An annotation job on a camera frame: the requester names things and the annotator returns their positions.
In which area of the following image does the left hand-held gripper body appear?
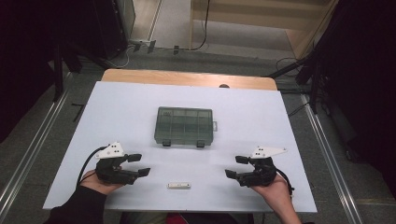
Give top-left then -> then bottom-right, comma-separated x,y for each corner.
94,141 -> 140,186

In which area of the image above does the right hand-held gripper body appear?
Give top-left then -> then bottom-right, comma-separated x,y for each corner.
237,146 -> 288,189

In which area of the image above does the small white stick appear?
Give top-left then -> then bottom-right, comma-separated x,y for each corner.
166,181 -> 191,190

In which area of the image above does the clear grey-green compartment box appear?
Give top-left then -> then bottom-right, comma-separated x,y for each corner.
153,106 -> 219,148

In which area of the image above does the person's left hand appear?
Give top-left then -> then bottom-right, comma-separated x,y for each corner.
78,169 -> 124,196

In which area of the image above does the person's right hand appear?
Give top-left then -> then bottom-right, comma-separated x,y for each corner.
250,174 -> 295,216

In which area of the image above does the white table board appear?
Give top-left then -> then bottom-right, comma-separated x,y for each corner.
42,81 -> 318,214

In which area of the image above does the red cloth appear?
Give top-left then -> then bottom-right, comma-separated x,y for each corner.
164,213 -> 190,224

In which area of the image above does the black metal stand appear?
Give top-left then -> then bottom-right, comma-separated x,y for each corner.
267,46 -> 321,115
52,43 -> 83,102

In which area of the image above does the white power strip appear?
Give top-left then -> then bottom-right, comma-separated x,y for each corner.
128,38 -> 157,54

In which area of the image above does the dark computer tower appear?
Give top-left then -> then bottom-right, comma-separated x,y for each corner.
92,0 -> 136,60

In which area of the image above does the black curtain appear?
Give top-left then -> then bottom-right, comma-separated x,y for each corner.
0,0 -> 94,144
311,0 -> 396,200

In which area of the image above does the beige wooden furniture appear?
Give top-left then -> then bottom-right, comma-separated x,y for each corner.
190,0 -> 339,59

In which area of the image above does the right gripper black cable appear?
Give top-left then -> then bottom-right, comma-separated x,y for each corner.
274,167 -> 295,197

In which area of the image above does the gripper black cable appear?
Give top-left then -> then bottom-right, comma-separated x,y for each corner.
77,145 -> 109,187
274,167 -> 295,197

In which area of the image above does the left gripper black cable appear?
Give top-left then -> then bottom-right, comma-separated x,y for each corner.
77,145 -> 109,187

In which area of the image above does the metal floor rail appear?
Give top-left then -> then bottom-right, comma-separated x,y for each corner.
0,72 -> 74,216
300,93 -> 365,224

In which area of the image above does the white floor cable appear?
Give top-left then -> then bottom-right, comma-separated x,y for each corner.
106,46 -> 134,69

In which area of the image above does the looped black floor cable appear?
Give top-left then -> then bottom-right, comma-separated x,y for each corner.
275,56 -> 302,74

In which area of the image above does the hanging black cable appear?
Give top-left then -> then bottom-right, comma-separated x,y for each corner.
178,0 -> 211,52

